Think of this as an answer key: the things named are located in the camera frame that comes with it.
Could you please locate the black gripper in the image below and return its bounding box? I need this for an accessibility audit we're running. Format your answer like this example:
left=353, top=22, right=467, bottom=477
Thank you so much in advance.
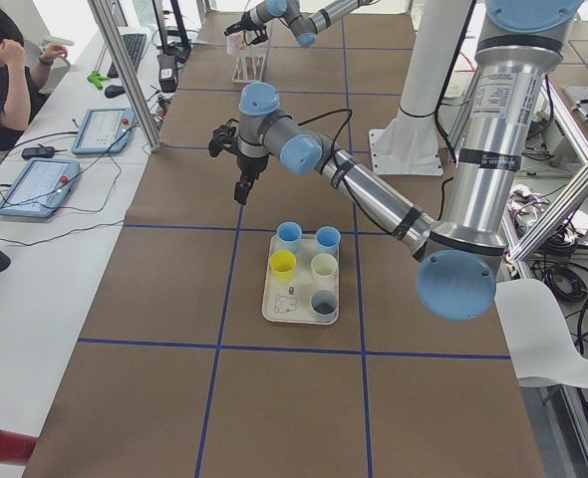
left=234, top=152, right=269, bottom=205
left=224, top=12, right=270, bottom=45

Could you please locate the pink plastic cup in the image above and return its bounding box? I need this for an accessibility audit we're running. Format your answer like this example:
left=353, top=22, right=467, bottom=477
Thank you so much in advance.
left=226, top=32, right=243, bottom=56

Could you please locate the blue plastic cup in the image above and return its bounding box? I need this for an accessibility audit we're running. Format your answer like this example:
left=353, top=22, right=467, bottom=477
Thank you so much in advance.
left=276, top=221, right=302, bottom=254
left=315, top=225, right=342, bottom=256

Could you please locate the yellow plastic cup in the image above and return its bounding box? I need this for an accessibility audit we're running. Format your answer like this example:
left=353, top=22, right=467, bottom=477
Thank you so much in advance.
left=269, top=250, right=297, bottom=283

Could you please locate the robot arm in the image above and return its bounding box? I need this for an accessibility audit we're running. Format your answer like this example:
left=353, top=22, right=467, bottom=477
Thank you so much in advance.
left=224, top=0, right=374, bottom=48
left=235, top=1, right=579, bottom=321

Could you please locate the pale green plastic cup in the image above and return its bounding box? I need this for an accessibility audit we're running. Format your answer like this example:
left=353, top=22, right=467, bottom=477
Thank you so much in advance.
left=310, top=253, right=338, bottom=282

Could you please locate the grey plastic cup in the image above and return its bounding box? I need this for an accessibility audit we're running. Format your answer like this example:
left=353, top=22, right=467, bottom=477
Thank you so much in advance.
left=310, top=290, right=339, bottom=323

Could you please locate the white plastic tray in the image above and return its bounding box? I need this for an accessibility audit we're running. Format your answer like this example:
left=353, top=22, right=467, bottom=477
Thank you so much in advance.
left=262, top=234, right=340, bottom=326

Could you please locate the black keyboard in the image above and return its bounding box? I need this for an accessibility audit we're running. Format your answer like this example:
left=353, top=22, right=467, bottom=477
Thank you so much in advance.
left=122, top=33, right=147, bottom=72

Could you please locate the black computer mouse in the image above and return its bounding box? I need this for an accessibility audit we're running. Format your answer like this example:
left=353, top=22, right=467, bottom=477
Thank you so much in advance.
left=104, top=85, right=126, bottom=99

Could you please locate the blue teach pendant far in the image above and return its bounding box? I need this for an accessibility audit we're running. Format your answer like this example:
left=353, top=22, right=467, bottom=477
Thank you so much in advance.
left=71, top=108, right=136, bottom=155

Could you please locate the blue teach pendant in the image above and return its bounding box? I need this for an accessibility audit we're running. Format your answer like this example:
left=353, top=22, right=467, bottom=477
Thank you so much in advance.
left=0, top=158, right=81, bottom=219
left=71, top=108, right=136, bottom=155

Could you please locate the green plastic tool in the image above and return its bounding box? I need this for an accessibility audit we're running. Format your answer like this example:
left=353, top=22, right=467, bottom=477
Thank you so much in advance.
left=87, top=70, right=110, bottom=91

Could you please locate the black handheld remote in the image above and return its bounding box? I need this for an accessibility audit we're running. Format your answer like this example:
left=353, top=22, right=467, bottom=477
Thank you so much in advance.
left=21, top=146, right=57, bottom=160

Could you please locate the blue teach pendant near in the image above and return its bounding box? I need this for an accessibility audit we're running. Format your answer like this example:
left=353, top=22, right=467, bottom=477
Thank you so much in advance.
left=0, top=158, right=81, bottom=219

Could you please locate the seated person black shirt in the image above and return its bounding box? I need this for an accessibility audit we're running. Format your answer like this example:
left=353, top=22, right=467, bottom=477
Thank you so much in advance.
left=0, top=8, right=68, bottom=151

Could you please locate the white paper sheet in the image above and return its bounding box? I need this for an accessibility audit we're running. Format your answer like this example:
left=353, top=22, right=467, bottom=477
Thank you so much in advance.
left=495, top=279, right=588, bottom=389

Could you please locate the red cylinder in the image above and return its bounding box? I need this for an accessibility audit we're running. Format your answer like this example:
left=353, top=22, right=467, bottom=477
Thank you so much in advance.
left=0, top=429, right=37, bottom=466

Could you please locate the white wire cup rack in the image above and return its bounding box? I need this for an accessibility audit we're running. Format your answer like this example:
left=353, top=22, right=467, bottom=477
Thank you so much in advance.
left=232, top=46, right=268, bottom=85

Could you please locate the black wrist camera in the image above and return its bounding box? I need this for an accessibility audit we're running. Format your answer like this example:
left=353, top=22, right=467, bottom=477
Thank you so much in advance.
left=208, top=119, right=239, bottom=157

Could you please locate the aluminium frame post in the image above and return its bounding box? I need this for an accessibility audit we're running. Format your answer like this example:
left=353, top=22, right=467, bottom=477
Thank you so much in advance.
left=88, top=0, right=161, bottom=152

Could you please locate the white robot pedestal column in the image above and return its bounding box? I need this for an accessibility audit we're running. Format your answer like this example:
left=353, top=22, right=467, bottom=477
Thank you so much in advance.
left=369, top=0, right=475, bottom=176

